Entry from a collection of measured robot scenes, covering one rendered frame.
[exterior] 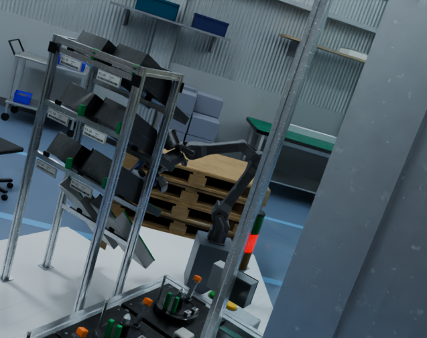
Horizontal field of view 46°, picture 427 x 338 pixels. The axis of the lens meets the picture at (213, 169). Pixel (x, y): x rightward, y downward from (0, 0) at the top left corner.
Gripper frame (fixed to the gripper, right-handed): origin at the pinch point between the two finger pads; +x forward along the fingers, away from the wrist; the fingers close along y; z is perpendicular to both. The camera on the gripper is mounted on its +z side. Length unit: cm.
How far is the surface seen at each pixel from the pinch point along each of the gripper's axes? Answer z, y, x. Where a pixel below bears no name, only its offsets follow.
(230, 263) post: 42, 51, 4
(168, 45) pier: -384, -329, -243
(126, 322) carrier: 25, 47, 31
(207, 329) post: 29, 60, 15
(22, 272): -13, 8, 49
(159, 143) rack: 33.5, 8.7, -1.0
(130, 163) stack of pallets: -168, -86, -45
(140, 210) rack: 18.6, 19.2, 11.0
